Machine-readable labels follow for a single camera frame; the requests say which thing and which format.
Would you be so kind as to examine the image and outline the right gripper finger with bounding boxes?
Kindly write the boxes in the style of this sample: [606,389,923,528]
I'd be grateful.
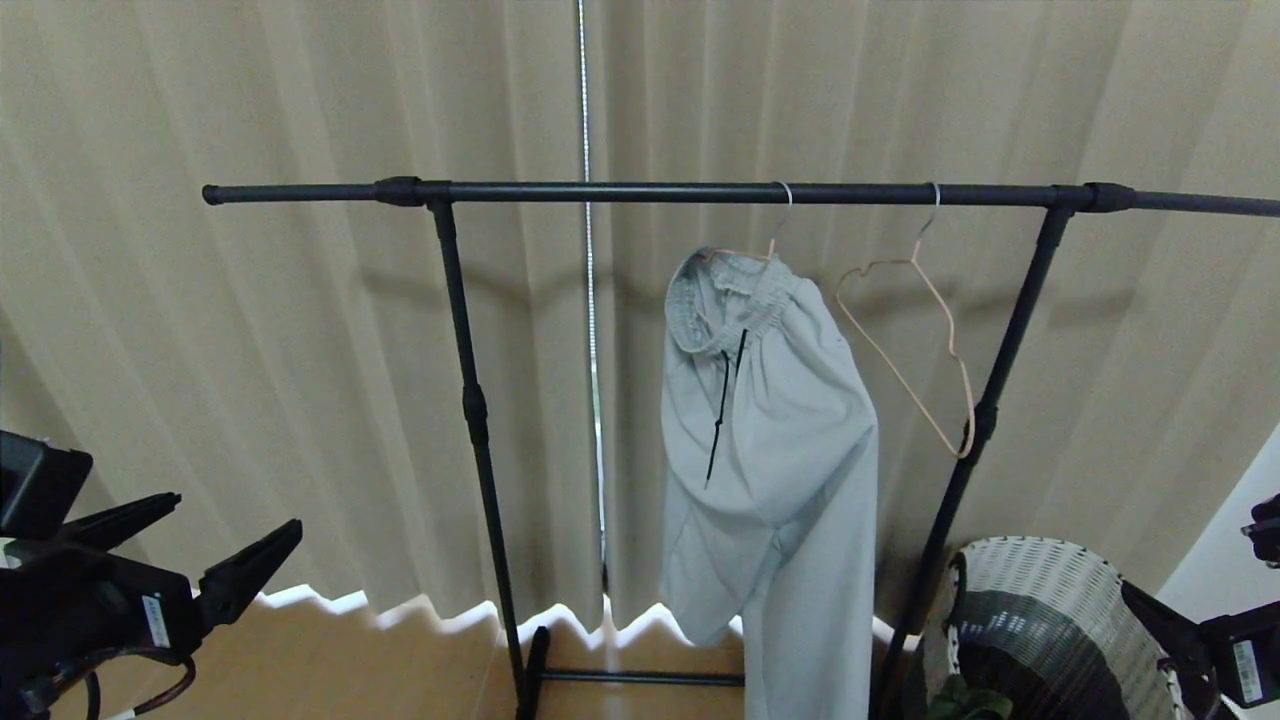
[1120,580,1218,703]

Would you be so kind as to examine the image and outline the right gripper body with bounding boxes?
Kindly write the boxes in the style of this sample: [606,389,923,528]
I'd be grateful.
[1198,598,1280,715]

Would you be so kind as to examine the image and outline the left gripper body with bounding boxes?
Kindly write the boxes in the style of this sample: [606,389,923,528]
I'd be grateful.
[0,543,206,693]

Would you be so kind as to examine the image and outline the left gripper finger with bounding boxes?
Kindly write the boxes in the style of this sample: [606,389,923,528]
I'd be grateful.
[58,491,184,552]
[195,518,305,633]

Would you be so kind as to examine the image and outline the dark green garment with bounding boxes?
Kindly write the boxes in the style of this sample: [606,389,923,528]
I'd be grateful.
[925,675,1011,720]

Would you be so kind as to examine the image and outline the pale grey shorts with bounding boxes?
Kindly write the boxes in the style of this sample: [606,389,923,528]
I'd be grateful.
[658,248,881,720]

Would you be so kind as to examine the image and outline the pink clothes hanger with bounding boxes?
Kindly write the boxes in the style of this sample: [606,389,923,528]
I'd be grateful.
[695,182,794,331]
[836,183,977,461]

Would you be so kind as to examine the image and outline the white laundry basket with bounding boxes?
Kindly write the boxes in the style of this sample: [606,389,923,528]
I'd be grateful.
[920,537,1187,720]

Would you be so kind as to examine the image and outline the black clothes rack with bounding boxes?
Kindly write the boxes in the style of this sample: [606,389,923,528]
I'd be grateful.
[202,176,1280,720]

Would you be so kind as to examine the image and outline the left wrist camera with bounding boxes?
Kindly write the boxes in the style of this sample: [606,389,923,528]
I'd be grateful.
[0,430,94,543]

